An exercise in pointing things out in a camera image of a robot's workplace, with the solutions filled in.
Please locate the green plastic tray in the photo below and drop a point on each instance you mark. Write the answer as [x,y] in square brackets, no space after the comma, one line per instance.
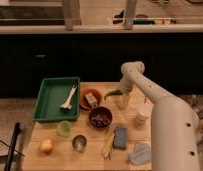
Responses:
[52,94]

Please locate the grey blue cloth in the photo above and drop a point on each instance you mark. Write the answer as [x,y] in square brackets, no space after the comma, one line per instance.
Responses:
[141,154]

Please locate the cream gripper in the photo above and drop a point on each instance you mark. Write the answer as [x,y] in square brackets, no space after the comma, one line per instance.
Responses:
[123,101]

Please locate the yellow round fruit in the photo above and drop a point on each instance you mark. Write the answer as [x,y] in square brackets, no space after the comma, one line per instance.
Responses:
[46,146]

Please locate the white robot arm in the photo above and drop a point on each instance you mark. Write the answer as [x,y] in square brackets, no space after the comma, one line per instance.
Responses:
[173,122]

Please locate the orange bowl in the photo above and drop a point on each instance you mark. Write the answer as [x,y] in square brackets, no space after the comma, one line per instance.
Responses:
[83,101]

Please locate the metal cup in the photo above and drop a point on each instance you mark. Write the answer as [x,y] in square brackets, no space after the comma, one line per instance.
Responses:
[79,143]

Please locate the white brush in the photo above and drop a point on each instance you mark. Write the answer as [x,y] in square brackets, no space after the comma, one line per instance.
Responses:
[67,104]

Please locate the dark brown bowl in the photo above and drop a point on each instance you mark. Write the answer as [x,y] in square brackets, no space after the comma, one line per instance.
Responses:
[100,117]

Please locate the green plastic cup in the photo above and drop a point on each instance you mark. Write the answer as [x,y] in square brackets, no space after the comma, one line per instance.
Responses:
[64,128]

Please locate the blue sponge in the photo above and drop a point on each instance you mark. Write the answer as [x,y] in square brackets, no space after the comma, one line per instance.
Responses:
[120,138]

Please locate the brown sponge block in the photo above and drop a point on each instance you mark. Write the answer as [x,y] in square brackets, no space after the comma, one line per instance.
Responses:
[91,100]

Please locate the white plastic cup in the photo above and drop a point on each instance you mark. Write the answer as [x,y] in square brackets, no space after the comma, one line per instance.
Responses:
[144,112]

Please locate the black pole stand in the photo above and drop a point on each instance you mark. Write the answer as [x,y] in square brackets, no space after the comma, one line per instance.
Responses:
[11,150]

